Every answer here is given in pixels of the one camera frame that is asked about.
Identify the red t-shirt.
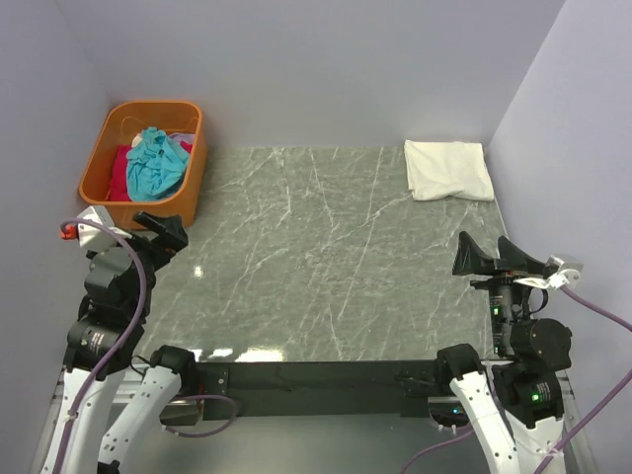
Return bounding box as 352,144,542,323
109,143,193,201

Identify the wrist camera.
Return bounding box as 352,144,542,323
59,205,131,253
514,255,584,290

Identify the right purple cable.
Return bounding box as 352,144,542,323
402,285,632,474

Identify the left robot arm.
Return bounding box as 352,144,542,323
40,206,198,473

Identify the black base beam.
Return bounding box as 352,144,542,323
197,360,447,418

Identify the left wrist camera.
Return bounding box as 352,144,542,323
59,205,131,253

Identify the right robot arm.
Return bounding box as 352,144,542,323
433,231,584,473

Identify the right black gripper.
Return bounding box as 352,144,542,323
451,227,543,352

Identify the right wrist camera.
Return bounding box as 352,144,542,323
514,255,584,290

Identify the lavender shirt in basket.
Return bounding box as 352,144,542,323
169,132,196,145

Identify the folded white t-shirt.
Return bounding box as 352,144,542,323
404,140,495,201

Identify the teal t-shirt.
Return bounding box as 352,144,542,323
125,127,191,201

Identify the orange plastic basket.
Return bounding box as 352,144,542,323
78,101,207,230

